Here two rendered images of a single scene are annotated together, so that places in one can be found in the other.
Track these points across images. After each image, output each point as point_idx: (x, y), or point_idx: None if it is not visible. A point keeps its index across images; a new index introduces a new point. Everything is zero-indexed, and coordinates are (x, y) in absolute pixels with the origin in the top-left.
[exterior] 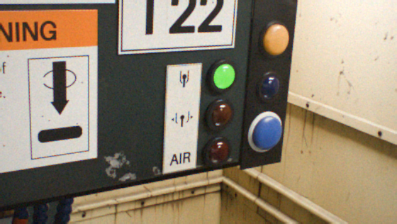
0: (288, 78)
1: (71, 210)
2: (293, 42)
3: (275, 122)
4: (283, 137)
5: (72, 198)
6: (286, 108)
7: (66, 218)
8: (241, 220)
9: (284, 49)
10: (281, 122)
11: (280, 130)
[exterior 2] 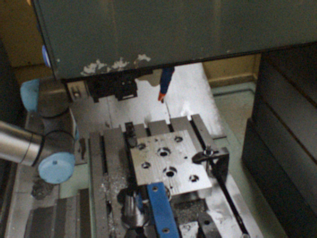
0: (39, 28)
1: (164, 79)
2: (31, 3)
3: (42, 51)
4: (51, 68)
5: (163, 73)
6: (45, 50)
7: (162, 80)
8: None
9: (29, 4)
10: (47, 56)
11: (43, 58)
